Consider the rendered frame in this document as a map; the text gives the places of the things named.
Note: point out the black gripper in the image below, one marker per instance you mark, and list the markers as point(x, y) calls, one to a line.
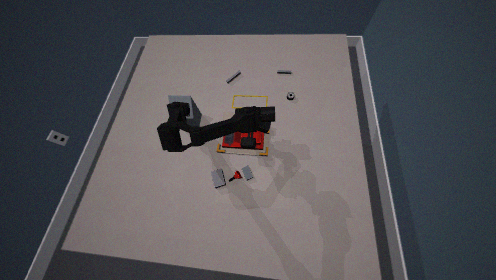
point(248, 142)

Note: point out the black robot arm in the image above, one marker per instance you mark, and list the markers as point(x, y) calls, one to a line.
point(245, 120)

